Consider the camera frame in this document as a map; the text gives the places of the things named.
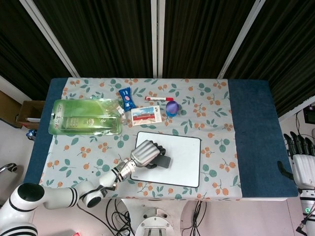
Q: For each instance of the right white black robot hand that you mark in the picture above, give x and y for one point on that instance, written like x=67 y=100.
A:
x=304 y=167

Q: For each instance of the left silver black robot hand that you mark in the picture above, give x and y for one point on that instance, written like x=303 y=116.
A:
x=145 y=152

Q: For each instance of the dark grey board eraser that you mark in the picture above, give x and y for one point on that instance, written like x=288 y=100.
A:
x=165 y=161

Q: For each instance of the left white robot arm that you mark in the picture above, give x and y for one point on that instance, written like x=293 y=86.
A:
x=56 y=194

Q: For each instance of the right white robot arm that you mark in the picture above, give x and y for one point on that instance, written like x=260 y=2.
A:
x=307 y=209

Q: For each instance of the red building postcard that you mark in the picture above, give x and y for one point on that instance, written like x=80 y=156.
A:
x=145 y=115

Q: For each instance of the white dry-erase board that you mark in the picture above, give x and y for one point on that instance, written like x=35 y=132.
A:
x=184 y=159

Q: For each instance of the small clear labelled packet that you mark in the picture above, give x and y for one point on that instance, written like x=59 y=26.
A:
x=120 y=111

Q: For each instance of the purple globe on blue stand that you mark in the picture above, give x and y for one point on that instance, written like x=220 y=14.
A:
x=172 y=107

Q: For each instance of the black electronic device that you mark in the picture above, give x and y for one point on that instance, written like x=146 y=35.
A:
x=309 y=115

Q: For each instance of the red and white marker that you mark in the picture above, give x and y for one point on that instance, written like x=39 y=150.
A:
x=158 y=98

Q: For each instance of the blue snack packet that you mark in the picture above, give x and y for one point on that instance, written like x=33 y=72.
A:
x=127 y=98

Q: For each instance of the blue felt table cover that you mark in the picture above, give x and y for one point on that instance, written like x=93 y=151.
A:
x=256 y=123

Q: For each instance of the green plastic blister package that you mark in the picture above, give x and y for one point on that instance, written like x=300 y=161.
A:
x=81 y=118

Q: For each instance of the floral fruit-print tablecloth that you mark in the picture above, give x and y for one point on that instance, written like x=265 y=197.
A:
x=197 y=98

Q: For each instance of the blue crumpled bag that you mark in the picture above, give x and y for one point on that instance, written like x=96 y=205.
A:
x=31 y=134

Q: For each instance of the open cardboard box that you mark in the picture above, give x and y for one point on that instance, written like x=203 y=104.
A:
x=30 y=114

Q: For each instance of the dark pleated curtain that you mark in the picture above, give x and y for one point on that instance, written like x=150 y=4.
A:
x=103 y=37

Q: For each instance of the chrome chair leg caster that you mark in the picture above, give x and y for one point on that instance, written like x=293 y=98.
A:
x=9 y=167

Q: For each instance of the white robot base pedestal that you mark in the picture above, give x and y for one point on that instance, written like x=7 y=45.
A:
x=155 y=221

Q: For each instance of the white frame post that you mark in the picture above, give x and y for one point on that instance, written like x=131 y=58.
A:
x=157 y=37
x=49 y=37
x=241 y=37

